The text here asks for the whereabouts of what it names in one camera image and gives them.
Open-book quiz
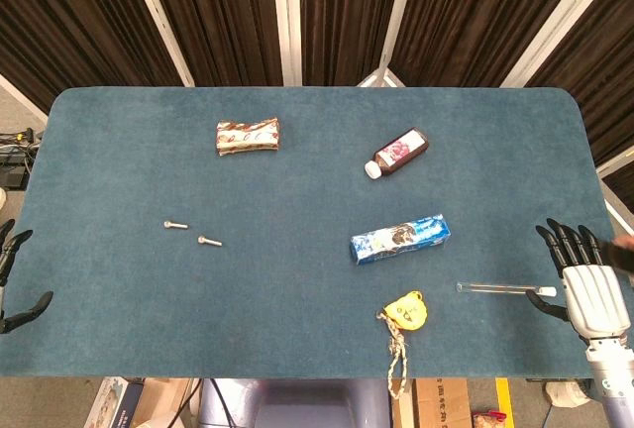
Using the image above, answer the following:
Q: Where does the gold red snack pack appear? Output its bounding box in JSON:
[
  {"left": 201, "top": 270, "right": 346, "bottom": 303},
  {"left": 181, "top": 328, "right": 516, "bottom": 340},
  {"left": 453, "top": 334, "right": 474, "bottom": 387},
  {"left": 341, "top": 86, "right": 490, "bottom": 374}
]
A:
[{"left": 215, "top": 116, "right": 281, "bottom": 157}]

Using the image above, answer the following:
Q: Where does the glass test tube white cap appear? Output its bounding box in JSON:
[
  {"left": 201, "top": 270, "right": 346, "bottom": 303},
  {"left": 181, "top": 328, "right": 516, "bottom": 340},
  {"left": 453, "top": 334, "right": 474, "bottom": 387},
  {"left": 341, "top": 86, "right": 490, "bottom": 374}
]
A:
[{"left": 455, "top": 281, "right": 558, "bottom": 298}]

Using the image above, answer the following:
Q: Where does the blue cookie box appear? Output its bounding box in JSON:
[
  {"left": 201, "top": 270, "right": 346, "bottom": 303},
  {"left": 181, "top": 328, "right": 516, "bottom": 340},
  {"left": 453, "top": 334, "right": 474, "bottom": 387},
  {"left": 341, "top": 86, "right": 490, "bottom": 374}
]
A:
[{"left": 349, "top": 214, "right": 455, "bottom": 267}]

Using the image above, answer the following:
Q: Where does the brown cardboard box with print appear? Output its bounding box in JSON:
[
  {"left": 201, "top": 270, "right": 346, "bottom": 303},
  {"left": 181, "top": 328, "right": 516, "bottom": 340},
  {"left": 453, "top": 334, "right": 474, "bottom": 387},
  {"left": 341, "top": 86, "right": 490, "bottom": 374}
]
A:
[{"left": 390, "top": 377, "right": 471, "bottom": 428}]

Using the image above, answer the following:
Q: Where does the plain brown cardboard box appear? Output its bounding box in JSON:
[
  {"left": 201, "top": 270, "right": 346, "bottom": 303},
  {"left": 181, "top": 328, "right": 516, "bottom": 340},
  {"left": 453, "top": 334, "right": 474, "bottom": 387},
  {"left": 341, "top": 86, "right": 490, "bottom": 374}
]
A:
[{"left": 131, "top": 377, "right": 199, "bottom": 428}]

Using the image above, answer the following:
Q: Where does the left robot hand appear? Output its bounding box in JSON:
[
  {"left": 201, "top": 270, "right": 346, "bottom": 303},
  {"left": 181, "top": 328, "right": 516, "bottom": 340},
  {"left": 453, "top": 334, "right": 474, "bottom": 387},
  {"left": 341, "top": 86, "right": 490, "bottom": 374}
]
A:
[{"left": 0, "top": 219, "right": 54, "bottom": 335}]

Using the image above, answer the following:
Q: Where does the blue felt table cover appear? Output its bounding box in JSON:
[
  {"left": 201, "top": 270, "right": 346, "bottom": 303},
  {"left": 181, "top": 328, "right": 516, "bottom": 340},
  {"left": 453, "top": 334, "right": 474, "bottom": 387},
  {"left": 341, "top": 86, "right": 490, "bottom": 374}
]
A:
[{"left": 0, "top": 86, "right": 634, "bottom": 379}]

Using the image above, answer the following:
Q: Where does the brown bottle white cap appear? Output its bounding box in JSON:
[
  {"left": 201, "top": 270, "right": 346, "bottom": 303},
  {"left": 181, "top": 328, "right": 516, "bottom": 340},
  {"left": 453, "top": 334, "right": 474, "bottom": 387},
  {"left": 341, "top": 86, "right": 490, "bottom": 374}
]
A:
[{"left": 364, "top": 127, "right": 431, "bottom": 181}]

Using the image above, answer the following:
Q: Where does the black floor cable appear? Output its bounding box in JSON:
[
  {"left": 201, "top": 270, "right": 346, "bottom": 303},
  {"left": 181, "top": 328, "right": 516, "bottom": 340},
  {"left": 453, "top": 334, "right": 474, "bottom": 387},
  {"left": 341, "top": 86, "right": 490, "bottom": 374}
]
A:
[{"left": 167, "top": 377, "right": 205, "bottom": 428}]

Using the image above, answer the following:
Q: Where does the white lump on floor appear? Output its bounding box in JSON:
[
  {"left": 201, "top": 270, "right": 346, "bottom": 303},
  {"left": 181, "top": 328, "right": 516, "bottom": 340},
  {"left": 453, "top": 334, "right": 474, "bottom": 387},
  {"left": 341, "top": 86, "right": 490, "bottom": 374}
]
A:
[{"left": 544, "top": 380, "right": 593, "bottom": 407}]

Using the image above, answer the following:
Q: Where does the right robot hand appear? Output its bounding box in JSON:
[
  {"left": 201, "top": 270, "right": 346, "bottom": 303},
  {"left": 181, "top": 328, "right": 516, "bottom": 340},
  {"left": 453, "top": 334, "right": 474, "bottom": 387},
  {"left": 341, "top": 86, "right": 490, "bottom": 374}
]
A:
[{"left": 526, "top": 218, "right": 634, "bottom": 349}]

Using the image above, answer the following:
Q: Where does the purple robot torso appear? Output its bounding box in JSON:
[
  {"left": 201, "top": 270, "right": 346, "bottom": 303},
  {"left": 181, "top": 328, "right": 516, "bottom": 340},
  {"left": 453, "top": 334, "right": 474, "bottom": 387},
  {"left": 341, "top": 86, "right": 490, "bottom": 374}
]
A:
[{"left": 197, "top": 377, "right": 393, "bottom": 428}]

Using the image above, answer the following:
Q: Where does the white printed box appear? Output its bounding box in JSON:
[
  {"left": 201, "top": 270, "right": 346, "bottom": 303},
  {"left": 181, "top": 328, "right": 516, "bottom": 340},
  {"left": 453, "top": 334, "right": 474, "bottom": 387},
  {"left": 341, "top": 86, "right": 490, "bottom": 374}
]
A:
[{"left": 91, "top": 376, "right": 146, "bottom": 428}]

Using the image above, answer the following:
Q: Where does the black power strip with cables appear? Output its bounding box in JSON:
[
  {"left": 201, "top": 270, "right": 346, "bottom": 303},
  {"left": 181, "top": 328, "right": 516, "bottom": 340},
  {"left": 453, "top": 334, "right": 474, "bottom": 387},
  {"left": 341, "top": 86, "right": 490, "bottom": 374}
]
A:
[{"left": 0, "top": 128, "right": 44, "bottom": 189}]

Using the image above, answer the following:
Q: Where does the red snack bag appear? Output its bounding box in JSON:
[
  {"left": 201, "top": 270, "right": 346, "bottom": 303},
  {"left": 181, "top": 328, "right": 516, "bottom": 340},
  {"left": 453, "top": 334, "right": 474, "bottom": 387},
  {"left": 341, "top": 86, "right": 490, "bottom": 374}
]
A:
[{"left": 471, "top": 410, "right": 507, "bottom": 428}]

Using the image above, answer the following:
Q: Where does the white frame post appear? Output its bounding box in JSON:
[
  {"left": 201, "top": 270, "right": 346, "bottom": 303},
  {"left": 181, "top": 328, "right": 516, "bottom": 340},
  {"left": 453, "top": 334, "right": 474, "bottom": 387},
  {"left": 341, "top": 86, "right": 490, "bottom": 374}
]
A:
[
  {"left": 0, "top": 73, "right": 50, "bottom": 125},
  {"left": 122, "top": 0, "right": 195, "bottom": 88},
  {"left": 270, "top": 0, "right": 303, "bottom": 87},
  {"left": 356, "top": 0, "right": 422, "bottom": 88},
  {"left": 499, "top": 0, "right": 626, "bottom": 88},
  {"left": 595, "top": 144, "right": 634, "bottom": 177}
]

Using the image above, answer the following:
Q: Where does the dark brown curtain panel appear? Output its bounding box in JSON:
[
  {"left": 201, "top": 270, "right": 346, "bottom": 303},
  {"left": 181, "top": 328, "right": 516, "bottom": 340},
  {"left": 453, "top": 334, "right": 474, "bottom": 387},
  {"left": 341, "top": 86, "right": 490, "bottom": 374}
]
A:
[
  {"left": 299, "top": 0, "right": 408, "bottom": 87},
  {"left": 140, "top": 0, "right": 287, "bottom": 87},
  {"left": 524, "top": 0, "right": 634, "bottom": 201},
  {"left": 390, "top": 0, "right": 595, "bottom": 87},
  {"left": 0, "top": 0, "right": 185, "bottom": 115}
]

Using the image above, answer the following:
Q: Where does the braided rope lanyard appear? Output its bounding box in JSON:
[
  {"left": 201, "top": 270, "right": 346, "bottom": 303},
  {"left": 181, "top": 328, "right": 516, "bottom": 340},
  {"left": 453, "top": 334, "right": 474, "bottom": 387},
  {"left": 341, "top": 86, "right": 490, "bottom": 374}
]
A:
[{"left": 375, "top": 309, "right": 410, "bottom": 401}]

